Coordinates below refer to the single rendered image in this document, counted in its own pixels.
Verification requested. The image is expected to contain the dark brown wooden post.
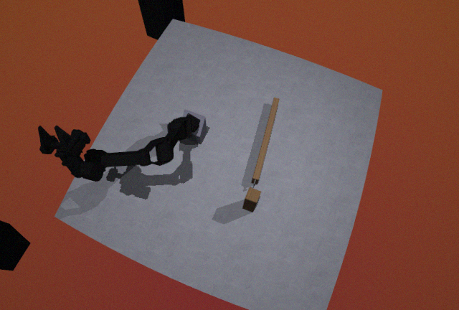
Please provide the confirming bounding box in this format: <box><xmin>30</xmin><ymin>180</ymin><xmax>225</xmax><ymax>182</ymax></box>
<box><xmin>243</xmin><ymin>187</ymin><xmax>261</xmax><ymax>212</ymax></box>

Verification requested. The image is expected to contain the brown wooden board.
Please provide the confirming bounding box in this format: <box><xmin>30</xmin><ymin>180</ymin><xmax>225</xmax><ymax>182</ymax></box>
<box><xmin>252</xmin><ymin>98</ymin><xmax>280</xmax><ymax>188</ymax></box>

